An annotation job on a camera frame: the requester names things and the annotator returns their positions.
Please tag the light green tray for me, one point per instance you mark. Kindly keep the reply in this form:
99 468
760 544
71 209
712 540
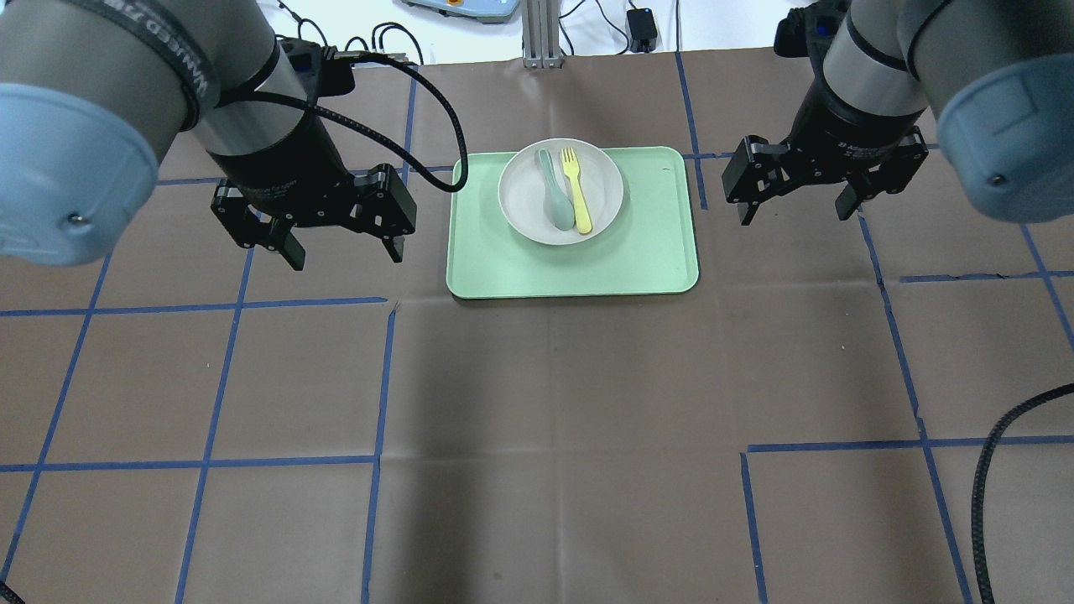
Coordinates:
649 249

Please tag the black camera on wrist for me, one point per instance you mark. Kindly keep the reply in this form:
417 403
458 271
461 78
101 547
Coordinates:
803 29
323 71

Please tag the yellow fork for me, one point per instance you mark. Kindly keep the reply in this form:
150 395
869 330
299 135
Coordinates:
572 171

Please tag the round white plate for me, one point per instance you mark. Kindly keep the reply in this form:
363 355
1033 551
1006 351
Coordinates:
523 199

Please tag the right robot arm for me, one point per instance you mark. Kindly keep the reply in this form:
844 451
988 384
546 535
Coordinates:
996 75

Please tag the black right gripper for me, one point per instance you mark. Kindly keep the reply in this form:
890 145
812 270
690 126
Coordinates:
849 127

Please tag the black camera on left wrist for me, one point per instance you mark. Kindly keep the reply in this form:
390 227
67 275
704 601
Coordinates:
323 71

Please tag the aluminium frame post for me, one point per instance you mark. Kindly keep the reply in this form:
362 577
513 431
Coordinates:
541 34

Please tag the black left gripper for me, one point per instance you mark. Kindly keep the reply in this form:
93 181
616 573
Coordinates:
281 172

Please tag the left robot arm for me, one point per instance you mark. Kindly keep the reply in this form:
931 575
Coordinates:
96 92

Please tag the sage green spoon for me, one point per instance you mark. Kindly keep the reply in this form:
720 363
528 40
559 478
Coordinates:
560 210

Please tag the black power adapter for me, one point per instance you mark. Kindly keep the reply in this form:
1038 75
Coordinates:
643 33

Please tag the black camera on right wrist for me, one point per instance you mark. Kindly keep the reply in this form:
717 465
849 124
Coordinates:
803 29

